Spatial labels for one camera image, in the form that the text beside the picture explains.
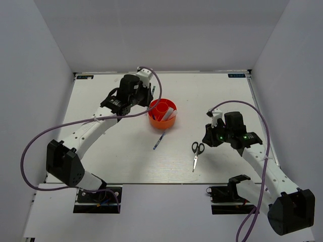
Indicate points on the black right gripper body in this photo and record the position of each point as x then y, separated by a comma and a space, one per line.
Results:
218, 135

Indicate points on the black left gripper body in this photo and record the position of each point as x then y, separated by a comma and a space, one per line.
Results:
142, 97

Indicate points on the black handled scissors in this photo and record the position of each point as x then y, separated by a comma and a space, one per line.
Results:
197, 149

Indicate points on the blue clear pen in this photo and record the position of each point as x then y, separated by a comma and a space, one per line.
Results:
159, 140

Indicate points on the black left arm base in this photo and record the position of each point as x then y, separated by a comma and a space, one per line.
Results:
99, 203

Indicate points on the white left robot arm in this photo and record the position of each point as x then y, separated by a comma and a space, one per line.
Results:
63, 158

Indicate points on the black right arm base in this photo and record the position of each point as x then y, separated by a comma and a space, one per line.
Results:
223, 204

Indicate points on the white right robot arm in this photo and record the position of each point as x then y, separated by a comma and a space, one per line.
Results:
287, 207

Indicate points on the orange round compartment container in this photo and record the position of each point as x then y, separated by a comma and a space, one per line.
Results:
159, 111

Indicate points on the left corner table label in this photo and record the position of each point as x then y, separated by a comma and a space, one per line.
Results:
85, 77

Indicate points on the corner table label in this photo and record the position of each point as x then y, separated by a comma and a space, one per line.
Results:
85, 77
235, 75

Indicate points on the right corner table label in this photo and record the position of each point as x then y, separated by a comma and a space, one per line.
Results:
235, 75

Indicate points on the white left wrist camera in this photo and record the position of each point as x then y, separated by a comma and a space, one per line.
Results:
145, 76

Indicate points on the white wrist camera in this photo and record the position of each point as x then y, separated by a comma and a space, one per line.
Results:
215, 114
145, 76

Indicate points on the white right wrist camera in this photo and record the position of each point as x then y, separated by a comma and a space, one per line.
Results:
215, 114

